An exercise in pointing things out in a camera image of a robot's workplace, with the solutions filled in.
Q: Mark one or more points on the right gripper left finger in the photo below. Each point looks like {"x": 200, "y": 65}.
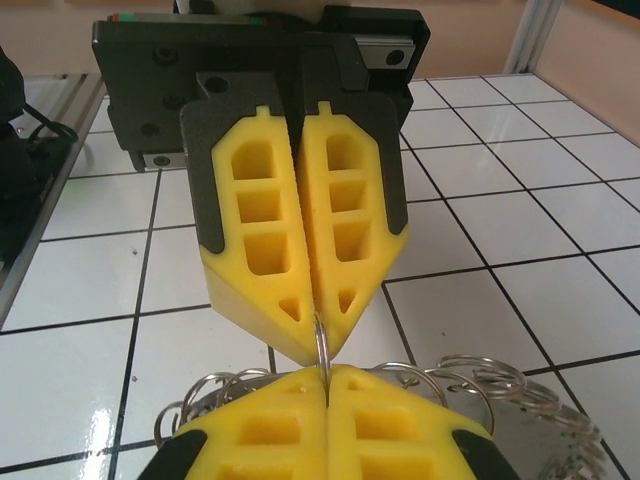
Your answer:
{"x": 260, "y": 440}

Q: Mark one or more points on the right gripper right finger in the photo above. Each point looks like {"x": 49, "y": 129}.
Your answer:
{"x": 400, "y": 440}

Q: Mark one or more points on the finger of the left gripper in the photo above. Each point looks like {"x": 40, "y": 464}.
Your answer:
{"x": 210, "y": 190}
{"x": 385, "y": 175}

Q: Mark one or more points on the small steel keyring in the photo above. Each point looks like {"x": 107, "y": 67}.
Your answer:
{"x": 480, "y": 357}
{"x": 328, "y": 352}
{"x": 162, "y": 420}

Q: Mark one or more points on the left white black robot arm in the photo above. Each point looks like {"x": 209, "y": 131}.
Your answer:
{"x": 7, "y": 90}

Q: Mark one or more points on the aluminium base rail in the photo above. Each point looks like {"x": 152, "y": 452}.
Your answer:
{"x": 80, "y": 95}

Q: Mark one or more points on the aluminium corner post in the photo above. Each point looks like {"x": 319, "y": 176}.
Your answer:
{"x": 530, "y": 35}

